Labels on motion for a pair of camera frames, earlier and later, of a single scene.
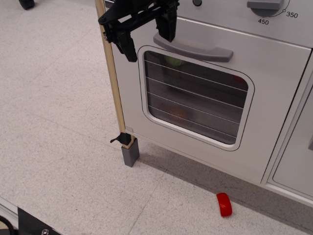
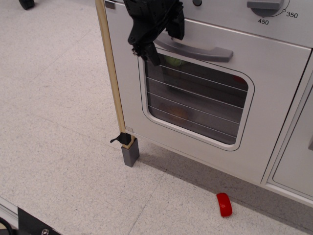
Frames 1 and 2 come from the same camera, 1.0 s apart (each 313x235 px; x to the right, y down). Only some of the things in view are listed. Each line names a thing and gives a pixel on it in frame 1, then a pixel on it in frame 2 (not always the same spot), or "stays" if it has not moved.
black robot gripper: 123,14 to 151,19
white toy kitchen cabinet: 234,88 stays
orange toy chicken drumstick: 179,112 stays
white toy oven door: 218,96 stays
